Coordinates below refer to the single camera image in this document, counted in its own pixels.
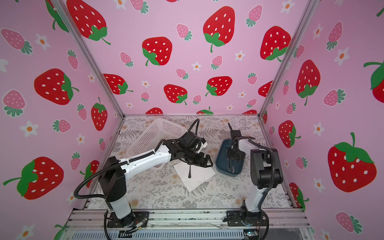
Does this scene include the silver spoon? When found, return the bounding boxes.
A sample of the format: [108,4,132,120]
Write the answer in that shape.
[188,165,192,179]

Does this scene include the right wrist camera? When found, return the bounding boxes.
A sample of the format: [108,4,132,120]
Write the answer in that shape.
[231,130,256,141]

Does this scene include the dark teal plastic bin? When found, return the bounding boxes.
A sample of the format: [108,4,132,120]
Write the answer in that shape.
[215,139,246,177]

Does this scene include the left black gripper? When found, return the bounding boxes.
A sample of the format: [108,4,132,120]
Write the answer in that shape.
[183,149,215,168]

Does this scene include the white paper napkin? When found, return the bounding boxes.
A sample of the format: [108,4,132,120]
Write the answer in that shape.
[174,163,216,192]

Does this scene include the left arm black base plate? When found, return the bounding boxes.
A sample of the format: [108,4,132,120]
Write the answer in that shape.
[107,211,150,229]

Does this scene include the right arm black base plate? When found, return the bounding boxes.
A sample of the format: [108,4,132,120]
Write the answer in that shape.
[223,210,269,227]

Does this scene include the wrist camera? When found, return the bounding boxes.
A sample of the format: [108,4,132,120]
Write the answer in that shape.
[182,131,207,152]
[231,130,256,141]

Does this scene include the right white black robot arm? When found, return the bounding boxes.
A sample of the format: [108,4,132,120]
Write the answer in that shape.
[223,126,284,226]

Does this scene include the aluminium frame rail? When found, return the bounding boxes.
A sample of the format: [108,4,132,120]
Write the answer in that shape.
[59,209,316,240]

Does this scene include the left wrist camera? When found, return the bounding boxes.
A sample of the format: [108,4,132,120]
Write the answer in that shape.
[182,131,207,152]

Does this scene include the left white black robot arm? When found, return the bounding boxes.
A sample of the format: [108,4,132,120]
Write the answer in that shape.
[74,119,213,228]

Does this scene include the white plastic mesh basket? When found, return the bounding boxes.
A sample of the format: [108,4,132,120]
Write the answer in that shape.
[126,118,187,157]

